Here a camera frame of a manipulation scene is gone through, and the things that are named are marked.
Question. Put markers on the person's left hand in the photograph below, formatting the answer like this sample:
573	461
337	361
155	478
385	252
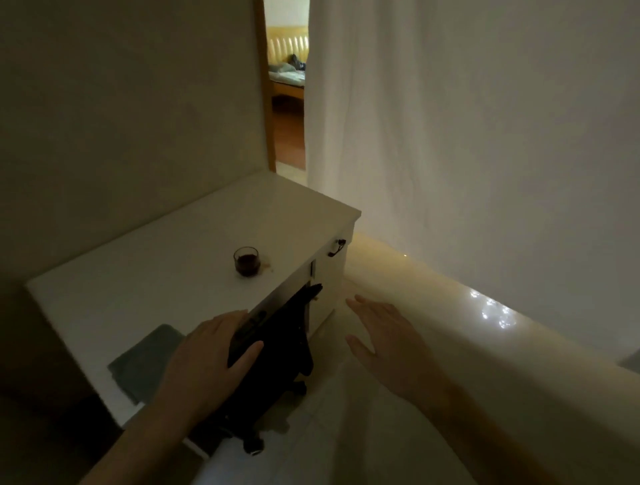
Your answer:
200	370

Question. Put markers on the person's right hand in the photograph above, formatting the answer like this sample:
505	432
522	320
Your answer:
400	360

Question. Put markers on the grey cloth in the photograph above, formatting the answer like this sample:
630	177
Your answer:
145	365

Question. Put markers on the small drinking glass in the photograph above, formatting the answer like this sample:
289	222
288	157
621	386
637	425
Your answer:
247	264

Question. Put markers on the person's right forearm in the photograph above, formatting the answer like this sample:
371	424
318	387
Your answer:
475	439

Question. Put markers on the person's left forearm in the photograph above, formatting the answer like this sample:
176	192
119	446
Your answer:
135	449

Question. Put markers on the black mesh chair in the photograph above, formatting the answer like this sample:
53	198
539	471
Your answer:
280	350

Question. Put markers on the white table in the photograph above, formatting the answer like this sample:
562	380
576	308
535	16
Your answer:
175	260

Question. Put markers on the white curtain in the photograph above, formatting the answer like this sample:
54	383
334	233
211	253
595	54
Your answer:
475	150

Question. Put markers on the wooden bed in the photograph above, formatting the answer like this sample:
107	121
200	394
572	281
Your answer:
287	60

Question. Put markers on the wooden door frame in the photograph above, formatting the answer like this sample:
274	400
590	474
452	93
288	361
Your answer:
264	85

